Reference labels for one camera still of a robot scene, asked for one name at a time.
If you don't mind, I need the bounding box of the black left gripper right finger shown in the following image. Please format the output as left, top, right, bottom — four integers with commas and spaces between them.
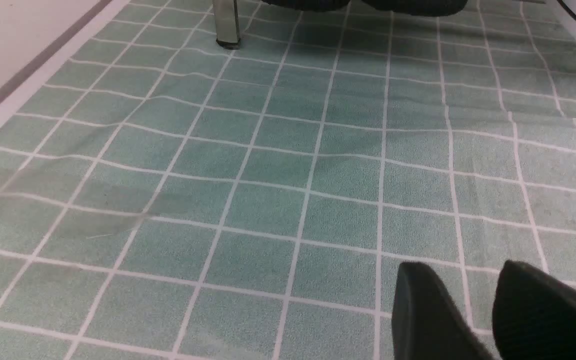
492, 260, 576, 360

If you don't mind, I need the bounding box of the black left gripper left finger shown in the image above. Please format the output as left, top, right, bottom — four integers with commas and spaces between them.
391, 261, 494, 360

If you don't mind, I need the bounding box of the steel shoe rack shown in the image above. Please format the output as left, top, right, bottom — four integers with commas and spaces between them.
212, 0, 242, 50

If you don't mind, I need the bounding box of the green checked floor mat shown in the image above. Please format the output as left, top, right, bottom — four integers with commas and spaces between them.
0, 0, 576, 360

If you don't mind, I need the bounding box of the black mesh sneaker right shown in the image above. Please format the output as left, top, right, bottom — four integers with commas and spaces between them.
363, 0, 468, 18

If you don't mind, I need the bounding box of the black mesh sneaker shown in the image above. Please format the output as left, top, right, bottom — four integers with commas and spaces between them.
363, 0, 468, 18
262, 0, 350, 13

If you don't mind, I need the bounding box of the black mesh sneaker left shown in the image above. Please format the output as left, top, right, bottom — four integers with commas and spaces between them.
262, 0, 350, 13

